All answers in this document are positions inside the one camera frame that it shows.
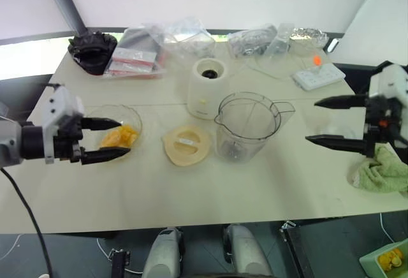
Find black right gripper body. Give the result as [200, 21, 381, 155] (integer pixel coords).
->
[362, 94, 401, 159]

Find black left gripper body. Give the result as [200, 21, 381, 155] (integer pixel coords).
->
[53, 113, 85, 164]

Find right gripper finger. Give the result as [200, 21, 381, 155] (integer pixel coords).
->
[304, 134, 368, 156]
[314, 94, 370, 111]

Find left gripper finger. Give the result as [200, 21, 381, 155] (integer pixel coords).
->
[80, 117, 123, 131]
[80, 147, 132, 166]

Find orange food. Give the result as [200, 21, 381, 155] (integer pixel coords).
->
[98, 124, 140, 150]

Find beige blender lid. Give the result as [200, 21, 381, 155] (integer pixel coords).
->
[161, 124, 213, 167]

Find glass bowl with mango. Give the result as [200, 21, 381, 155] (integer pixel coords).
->
[83, 104, 143, 161]

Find yellow toy food pieces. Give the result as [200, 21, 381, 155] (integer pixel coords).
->
[377, 248, 404, 273]

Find white power strip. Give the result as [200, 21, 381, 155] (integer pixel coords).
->
[292, 63, 347, 92]

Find green cloth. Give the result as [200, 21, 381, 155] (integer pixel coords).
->
[351, 143, 408, 194]

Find red and white packets bag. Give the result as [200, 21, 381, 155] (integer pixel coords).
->
[103, 27, 168, 80]

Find crumpled silver foil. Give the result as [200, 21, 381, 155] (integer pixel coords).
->
[289, 26, 330, 48]

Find small clear plastic bag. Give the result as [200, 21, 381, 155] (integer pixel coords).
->
[265, 22, 296, 57]

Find clear blender jar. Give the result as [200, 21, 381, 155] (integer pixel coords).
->
[214, 91, 296, 165]

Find black table clamp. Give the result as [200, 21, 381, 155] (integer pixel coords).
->
[109, 248, 132, 278]

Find white blender base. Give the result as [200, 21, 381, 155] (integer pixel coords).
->
[186, 57, 232, 121]

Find clear bag with dark parts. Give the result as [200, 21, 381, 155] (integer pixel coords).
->
[227, 24, 279, 57]

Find grey rounded robot leg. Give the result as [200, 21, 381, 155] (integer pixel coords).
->
[222, 223, 273, 278]
[141, 226, 186, 278]

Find green plastic scrap bin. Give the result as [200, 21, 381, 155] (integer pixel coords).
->
[359, 242, 408, 278]

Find large clear plastic bag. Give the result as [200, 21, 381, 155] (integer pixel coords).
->
[142, 16, 217, 59]

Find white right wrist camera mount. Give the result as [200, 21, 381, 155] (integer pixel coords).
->
[368, 62, 408, 101]

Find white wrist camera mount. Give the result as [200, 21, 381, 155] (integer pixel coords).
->
[42, 85, 85, 165]
[368, 62, 408, 101]

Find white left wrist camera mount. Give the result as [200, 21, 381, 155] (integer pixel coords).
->
[42, 85, 85, 165]

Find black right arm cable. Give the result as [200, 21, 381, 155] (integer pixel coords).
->
[371, 61, 395, 75]

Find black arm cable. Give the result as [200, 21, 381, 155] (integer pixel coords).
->
[371, 61, 395, 75]
[0, 166, 54, 278]

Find thin white power cable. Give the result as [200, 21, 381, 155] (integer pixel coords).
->
[245, 60, 298, 80]

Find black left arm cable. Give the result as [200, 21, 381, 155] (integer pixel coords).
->
[0, 166, 54, 278]

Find dark grey window post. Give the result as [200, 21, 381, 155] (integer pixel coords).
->
[40, 0, 87, 35]

